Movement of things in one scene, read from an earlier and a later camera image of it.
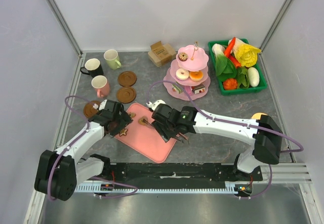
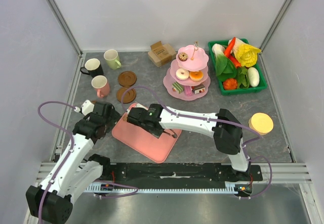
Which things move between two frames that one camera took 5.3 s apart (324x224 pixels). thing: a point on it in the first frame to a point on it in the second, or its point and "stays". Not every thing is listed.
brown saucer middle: [126, 95] stays
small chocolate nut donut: [183, 56] stays
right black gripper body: [167, 131] to [157, 133]
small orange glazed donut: [196, 76] stays
